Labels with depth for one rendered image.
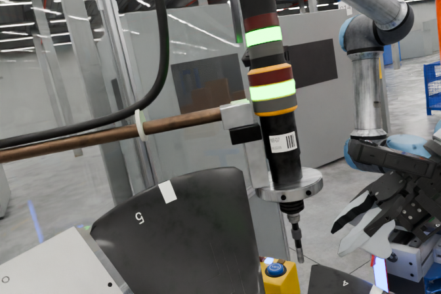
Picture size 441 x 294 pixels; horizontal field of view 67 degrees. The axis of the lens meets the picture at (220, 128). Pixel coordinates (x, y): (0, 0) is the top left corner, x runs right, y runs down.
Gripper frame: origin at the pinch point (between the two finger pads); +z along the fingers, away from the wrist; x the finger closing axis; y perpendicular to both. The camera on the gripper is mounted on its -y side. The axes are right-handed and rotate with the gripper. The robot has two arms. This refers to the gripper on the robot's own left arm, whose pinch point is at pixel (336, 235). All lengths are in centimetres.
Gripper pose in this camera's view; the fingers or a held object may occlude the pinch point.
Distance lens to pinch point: 58.7
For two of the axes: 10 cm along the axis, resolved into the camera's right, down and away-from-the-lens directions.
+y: 7.3, 6.8, -0.1
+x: 1.7, -1.7, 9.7
